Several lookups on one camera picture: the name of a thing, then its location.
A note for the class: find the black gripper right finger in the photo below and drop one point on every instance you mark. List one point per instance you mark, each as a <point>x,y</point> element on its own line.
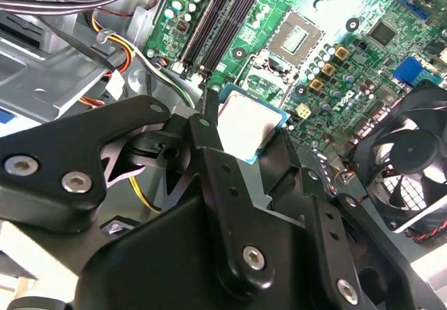
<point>279,170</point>

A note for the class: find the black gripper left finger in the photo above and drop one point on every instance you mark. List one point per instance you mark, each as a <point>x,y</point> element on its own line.
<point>70,142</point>

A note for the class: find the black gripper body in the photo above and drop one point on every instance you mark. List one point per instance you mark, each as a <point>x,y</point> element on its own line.
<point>157,271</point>

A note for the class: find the silver CPU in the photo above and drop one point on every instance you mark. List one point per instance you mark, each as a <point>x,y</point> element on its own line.
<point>244,128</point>

